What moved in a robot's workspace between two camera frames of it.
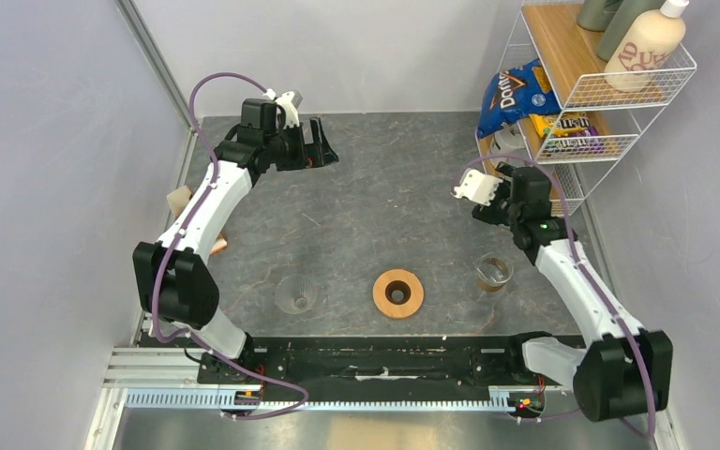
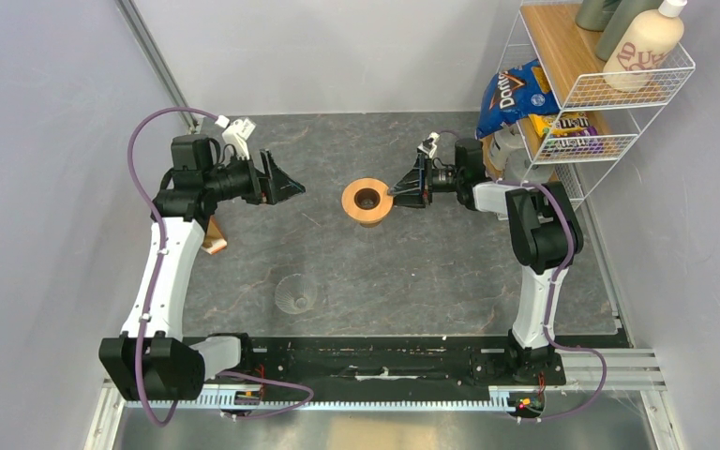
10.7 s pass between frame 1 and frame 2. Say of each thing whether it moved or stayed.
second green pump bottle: stayed
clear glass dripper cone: stayed
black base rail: stayed
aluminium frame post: stayed
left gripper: moved
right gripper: moved
